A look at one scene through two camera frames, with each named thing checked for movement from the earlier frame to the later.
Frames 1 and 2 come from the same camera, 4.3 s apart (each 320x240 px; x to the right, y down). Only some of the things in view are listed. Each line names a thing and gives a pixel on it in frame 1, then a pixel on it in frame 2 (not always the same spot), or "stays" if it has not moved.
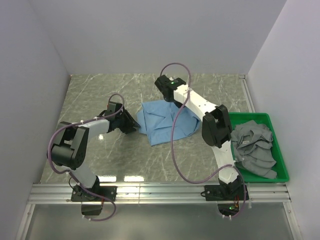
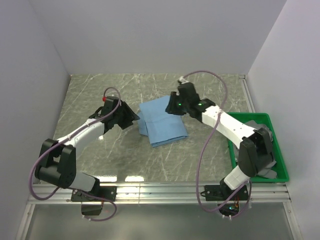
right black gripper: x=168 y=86 → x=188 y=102
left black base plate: x=79 y=194 stays
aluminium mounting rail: x=269 y=193 stays
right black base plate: x=214 y=193 stays
